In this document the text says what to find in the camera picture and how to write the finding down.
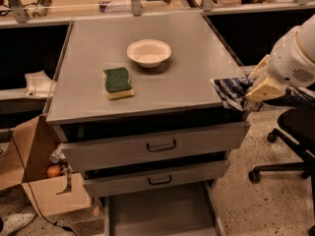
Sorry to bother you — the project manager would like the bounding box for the black office chair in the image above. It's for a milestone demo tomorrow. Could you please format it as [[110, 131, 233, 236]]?
[[248, 106, 315, 236]]

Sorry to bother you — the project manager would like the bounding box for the grey drawer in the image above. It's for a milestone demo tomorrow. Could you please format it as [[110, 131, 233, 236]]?
[[61, 121, 250, 172], [83, 159, 230, 197], [104, 181, 226, 236]]

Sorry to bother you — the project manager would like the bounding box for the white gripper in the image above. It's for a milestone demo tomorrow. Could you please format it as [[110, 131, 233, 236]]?
[[245, 28, 315, 102]]

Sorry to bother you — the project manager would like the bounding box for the metal tool in box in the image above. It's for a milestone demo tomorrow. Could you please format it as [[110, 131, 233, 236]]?
[[59, 164, 73, 195]]

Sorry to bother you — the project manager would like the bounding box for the black floor cable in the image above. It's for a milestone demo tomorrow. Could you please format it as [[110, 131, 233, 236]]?
[[0, 106, 80, 236]]

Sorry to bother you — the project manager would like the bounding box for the green and yellow sponge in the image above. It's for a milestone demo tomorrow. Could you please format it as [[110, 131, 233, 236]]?
[[103, 67, 134, 100]]

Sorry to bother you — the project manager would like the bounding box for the white plastic bracket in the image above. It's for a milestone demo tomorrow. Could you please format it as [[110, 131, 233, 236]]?
[[23, 71, 56, 98]]

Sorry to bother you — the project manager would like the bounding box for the middle grey drawer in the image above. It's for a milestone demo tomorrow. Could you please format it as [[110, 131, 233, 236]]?
[[83, 159, 230, 197]]

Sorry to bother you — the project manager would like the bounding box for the orange fruit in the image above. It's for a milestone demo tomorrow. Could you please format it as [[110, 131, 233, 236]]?
[[47, 165, 61, 178]]

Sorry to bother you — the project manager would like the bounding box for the white paper bowl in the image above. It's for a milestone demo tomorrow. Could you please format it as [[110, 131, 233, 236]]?
[[127, 39, 171, 68]]

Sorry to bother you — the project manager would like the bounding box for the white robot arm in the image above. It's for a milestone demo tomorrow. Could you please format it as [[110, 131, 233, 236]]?
[[245, 15, 315, 102]]

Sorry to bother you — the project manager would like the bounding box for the top grey drawer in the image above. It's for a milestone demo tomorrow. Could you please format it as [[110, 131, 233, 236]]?
[[61, 121, 250, 172]]

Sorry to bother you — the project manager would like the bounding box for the small can in box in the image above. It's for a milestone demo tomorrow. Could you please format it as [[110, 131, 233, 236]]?
[[49, 147, 66, 164]]

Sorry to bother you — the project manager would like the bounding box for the brown cardboard box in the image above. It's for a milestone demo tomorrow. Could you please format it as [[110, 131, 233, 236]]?
[[0, 116, 92, 216]]

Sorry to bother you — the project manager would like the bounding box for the white shoe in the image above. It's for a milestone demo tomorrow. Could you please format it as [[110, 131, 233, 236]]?
[[0, 212, 36, 236]]

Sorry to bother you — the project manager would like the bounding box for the bottom grey drawer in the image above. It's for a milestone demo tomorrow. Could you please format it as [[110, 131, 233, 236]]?
[[104, 181, 226, 236]]

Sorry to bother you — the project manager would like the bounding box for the grey metal drawer cabinet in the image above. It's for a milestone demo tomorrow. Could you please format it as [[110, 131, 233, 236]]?
[[45, 11, 264, 236]]

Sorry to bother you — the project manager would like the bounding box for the blue chip bag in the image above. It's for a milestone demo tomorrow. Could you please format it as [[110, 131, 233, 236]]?
[[211, 77, 315, 112]]

